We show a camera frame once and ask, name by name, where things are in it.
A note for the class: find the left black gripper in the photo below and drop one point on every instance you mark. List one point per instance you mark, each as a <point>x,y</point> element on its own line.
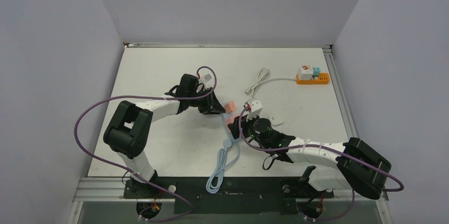
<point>211,106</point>

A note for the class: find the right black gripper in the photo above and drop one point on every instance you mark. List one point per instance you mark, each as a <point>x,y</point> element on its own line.
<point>235,126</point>

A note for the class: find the pink blue power strip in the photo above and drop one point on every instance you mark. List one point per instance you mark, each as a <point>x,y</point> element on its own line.
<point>234,140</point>

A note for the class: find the pink cube socket adapter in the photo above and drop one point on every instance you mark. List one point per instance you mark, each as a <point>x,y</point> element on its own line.
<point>229,121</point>

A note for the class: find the small pink plug adapter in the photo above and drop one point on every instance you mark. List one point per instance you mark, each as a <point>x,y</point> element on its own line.
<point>230,107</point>

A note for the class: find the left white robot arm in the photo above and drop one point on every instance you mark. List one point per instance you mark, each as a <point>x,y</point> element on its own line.
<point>128,130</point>

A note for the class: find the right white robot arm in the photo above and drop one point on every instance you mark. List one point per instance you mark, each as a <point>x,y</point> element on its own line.
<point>329,154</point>

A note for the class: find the teal plug adapter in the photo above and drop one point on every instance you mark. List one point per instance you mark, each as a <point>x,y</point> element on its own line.
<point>316,71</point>

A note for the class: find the white cube adapter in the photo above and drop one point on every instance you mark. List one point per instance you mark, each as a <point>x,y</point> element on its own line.
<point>305,72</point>

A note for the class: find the orange power strip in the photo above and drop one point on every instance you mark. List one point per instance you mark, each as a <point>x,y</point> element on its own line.
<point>321,79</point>

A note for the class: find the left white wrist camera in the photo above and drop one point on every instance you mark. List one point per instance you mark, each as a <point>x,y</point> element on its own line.
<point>206,80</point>

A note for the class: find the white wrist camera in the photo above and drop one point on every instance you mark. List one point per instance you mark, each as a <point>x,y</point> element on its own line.
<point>254,108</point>
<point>206,80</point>

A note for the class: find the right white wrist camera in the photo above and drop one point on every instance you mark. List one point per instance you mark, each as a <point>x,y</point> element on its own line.
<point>254,108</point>

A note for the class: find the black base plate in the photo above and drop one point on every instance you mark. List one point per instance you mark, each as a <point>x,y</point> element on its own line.
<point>248,195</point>

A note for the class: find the aluminium frame rail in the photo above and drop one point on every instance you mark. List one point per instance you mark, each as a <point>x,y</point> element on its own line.
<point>342,99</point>

